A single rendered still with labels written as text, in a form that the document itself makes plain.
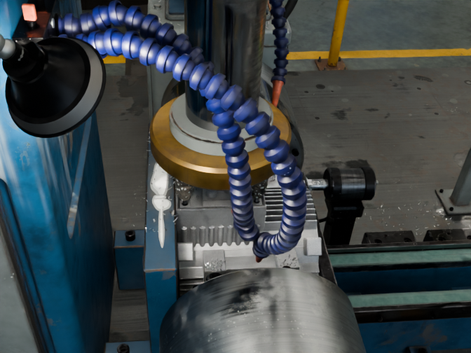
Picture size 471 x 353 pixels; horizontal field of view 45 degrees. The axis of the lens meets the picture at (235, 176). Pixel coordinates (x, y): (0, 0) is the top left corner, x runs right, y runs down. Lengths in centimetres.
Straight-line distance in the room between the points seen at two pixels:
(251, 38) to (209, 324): 31
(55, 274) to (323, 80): 122
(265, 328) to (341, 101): 111
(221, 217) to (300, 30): 313
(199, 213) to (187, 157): 11
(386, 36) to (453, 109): 224
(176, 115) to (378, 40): 321
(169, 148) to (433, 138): 100
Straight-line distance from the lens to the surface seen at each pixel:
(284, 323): 61
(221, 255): 78
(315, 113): 156
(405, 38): 394
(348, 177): 99
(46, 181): 56
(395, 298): 99
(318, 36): 379
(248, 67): 63
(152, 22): 50
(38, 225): 59
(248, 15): 60
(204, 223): 76
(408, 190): 138
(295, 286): 65
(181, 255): 77
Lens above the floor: 166
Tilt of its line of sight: 41 degrees down
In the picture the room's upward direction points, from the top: 4 degrees clockwise
